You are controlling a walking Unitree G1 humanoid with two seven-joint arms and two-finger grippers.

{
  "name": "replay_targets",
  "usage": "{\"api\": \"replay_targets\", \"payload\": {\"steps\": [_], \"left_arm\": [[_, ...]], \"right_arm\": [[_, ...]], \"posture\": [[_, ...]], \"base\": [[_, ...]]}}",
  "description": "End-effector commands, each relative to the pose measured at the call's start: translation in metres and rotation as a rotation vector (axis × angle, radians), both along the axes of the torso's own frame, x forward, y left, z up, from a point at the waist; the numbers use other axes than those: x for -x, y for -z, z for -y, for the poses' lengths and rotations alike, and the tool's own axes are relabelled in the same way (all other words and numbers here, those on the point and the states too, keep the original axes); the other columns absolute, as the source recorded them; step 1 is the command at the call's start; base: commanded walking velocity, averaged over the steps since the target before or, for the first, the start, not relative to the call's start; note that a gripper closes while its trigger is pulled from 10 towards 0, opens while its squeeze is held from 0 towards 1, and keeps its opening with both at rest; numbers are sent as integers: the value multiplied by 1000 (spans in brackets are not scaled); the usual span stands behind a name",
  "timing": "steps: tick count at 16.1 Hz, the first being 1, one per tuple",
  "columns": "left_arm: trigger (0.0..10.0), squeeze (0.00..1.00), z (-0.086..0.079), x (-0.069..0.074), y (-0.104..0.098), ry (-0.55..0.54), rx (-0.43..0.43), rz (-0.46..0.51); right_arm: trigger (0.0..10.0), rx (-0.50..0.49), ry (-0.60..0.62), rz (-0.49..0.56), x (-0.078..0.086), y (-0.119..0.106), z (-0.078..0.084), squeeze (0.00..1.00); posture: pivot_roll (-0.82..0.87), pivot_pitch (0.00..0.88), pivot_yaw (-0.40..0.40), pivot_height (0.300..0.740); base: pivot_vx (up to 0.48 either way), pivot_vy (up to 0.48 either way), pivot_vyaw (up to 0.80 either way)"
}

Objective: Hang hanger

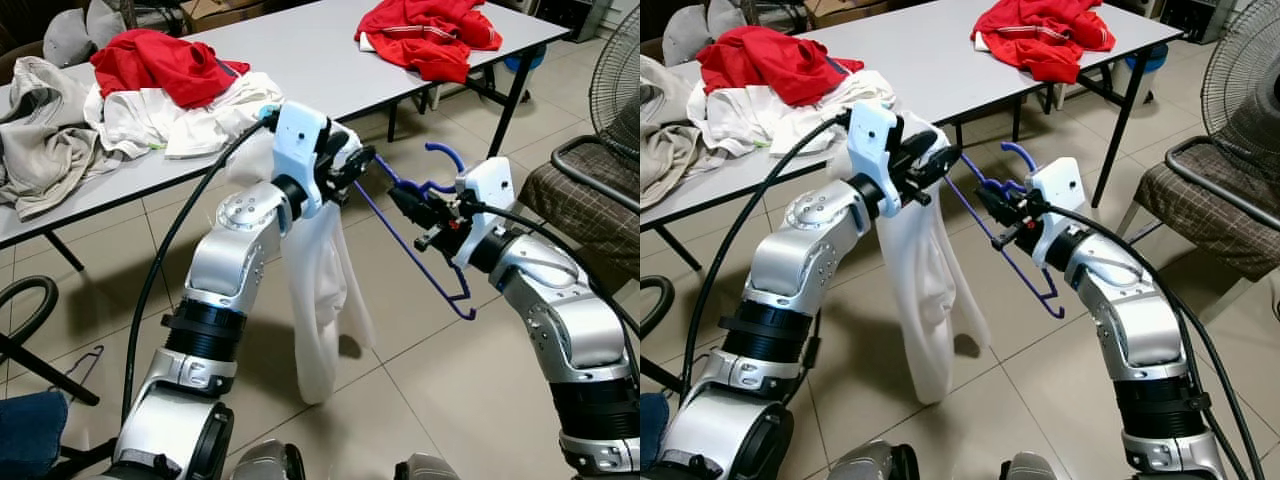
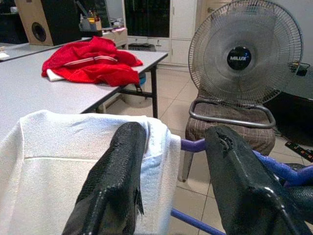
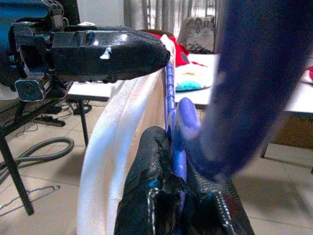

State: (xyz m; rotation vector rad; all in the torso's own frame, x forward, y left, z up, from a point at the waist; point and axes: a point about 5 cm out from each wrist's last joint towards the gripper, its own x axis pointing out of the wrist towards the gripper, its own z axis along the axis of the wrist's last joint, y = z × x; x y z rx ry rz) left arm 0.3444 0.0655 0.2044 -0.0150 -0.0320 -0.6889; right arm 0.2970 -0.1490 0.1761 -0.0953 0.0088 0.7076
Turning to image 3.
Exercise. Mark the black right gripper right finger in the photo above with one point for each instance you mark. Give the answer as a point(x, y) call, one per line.
point(210, 210)

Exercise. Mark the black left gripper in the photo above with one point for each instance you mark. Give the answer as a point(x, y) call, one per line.
point(31, 56)

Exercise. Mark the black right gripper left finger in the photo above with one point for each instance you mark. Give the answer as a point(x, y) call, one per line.
point(149, 171)

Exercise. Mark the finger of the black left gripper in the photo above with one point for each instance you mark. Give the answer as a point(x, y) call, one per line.
point(110, 58)

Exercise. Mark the purple plastic clothes hanger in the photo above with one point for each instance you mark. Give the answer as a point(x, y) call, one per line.
point(174, 156)

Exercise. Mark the white shirt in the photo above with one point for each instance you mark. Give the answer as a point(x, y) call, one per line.
point(105, 147)

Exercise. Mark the black power strip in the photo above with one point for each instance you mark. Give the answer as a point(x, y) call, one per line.
point(52, 120)

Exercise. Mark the plain red shirt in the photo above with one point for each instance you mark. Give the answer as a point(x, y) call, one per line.
point(181, 52)

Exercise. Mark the white garment with teal print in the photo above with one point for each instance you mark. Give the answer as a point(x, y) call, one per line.
point(190, 85)

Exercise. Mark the white printed tote bag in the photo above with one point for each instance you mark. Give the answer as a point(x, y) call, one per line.
point(195, 31)

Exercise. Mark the brown cardboard box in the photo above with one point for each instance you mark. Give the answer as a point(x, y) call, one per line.
point(293, 129)

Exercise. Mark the red garment with white stripe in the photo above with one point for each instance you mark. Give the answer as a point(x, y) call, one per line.
point(309, 73)

